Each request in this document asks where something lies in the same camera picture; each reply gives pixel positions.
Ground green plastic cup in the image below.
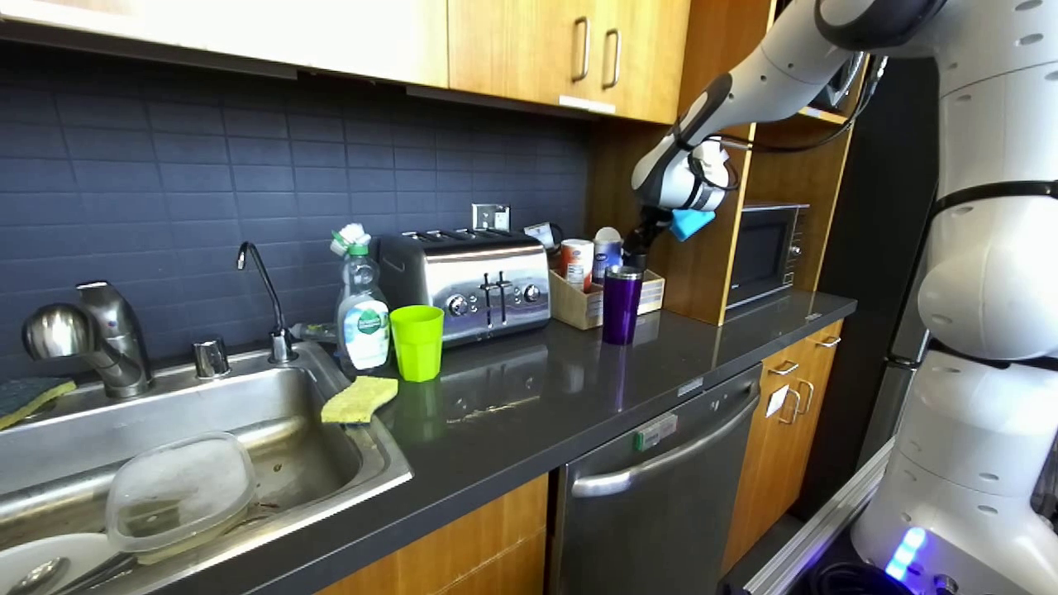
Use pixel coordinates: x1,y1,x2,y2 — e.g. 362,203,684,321
391,305,442,383

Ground white plate in sink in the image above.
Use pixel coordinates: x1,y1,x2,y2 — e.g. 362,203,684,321
0,531,119,595

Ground dish soap spray bottle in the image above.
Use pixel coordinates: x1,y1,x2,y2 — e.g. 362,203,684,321
329,223,391,369

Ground blue white salt canister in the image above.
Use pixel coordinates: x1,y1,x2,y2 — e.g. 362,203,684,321
592,225,626,282

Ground yellow sponge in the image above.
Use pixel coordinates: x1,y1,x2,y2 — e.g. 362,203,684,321
319,377,395,424

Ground purple tumbler cup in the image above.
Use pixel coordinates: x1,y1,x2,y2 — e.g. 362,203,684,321
603,267,640,344

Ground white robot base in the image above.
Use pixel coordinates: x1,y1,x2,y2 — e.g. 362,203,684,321
854,58,1058,595

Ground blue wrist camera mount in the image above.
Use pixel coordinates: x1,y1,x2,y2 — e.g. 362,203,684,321
671,208,713,240

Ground large chrome faucet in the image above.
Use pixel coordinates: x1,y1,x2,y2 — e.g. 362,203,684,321
24,278,152,400

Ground stainless steel sink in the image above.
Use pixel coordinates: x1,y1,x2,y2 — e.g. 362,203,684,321
0,344,411,595

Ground lower wooden cabinet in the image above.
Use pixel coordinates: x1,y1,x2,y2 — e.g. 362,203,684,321
721,321,843,569

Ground clear plastic container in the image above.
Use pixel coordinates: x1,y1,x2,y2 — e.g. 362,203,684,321
107,437,254,551

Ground silver toaster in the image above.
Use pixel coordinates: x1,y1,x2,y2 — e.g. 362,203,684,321
378,229,552,348

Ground stainless steel microwave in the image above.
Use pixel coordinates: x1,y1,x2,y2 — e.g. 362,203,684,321
728,203,807,310

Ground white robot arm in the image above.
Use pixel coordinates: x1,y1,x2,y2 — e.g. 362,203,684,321
630,0,1058,263

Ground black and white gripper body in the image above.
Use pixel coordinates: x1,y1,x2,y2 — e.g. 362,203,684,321
637,136,731,212

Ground upper wooden cabinets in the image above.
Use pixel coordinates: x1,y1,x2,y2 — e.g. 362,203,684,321
0,0,691,121

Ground red white condiment container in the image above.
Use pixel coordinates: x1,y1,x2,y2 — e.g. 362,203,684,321
559,238,595,292

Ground wooden condiment box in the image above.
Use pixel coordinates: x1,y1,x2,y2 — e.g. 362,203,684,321
548,272,664,329

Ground green sponge behind sink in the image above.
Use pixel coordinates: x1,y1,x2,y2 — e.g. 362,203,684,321
0,377,77,429

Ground stainless steel dishwasher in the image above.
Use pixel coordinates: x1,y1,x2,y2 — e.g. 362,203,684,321
545,366,759,595

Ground small gooseneck faucet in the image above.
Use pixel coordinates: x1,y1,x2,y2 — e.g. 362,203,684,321
235,240,290,366

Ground wall power outlet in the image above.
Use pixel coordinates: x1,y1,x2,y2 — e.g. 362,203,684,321
474,203,513,233

